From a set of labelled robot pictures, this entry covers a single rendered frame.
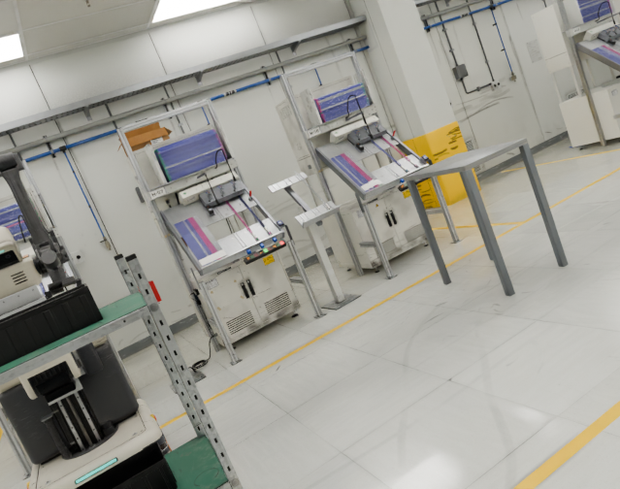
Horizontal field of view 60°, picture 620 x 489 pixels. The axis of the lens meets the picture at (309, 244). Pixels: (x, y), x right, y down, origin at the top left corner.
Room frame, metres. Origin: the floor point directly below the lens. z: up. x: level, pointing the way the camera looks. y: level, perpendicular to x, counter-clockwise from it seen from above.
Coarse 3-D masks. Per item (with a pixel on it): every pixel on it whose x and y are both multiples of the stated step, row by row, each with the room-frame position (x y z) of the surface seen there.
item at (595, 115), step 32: (576, 0) 6.16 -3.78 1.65; (608, 0) 6.37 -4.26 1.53; (544, 32) 6.49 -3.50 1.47; (576, 32) 6.16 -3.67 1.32; (608, 32) 6.18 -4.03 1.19; (576, 64) 6.19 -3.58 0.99; (608, 64) 5.90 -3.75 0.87; (576, 96) 6.61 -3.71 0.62; (608, 96) 6.00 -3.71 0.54; (576, 128) 6.47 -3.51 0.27; (608, 128) 6.10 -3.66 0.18
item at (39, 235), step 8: (16, 152) 2.25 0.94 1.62; (16, 160) 2.23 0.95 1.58; (16, 168) 2.23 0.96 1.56; (0, 176) 2.21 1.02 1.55; (8, 176) 2.21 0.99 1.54; (16, 176) 2.22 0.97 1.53; (16, 184) 2.21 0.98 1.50; (16, 192) 2.21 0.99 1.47; (24, 192) 2.22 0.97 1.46; (16, 200) 2.21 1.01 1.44; (24, 200) 2.21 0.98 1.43; (24, 208) 2.21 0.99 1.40; (32, 208) 2.22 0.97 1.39; (24, 216) 2.21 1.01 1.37; (32, 216) 2.22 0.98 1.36; (32, 224) 2.21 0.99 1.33; (40, 224) 2.22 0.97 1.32; (32, 232) 2.21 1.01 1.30; (40, 232) 2.22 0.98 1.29; (32, 240) 2.21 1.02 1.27; (40, 240) 2.21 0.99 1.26; (48, 240) 2.22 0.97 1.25; (40, 248) 2.21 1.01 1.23; (40, 256) 2.21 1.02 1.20
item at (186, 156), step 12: (204, 132) 4.44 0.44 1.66; (216, 132) 4.45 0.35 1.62; (180, 144) 4.33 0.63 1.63; (192, 144) 4.36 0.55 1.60; (204, 144) 4.40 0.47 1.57; (216, 144) 4.44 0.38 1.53; (156, 156) 4.35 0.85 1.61; (168, 156) 4.28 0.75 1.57; (180, 156) 4.32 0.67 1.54; (192, 156) 4.35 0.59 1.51; (204, 156) 4.38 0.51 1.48; (216, 156) 4.42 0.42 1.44; (168, 168) 4.27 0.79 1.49; (180, 168) 4.30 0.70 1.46; (192, 168) 4.33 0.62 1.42; (204, 168) 4.37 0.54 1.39; (168, 180) 4.32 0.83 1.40
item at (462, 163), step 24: (504, 144) 3.23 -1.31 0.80; (528, 144) 3.09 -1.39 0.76; (432, 168) 3.49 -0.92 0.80; (456, 168) 3.05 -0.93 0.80; (528, 168) 3.10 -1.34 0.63; (480, 216) 2.98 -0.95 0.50; (552, 216) 3.09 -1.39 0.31; (432, 240) 3.61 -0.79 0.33; (552, 240) 3.10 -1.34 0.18; (504, 264) 2.98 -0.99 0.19; (504, 288) 3.00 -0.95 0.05
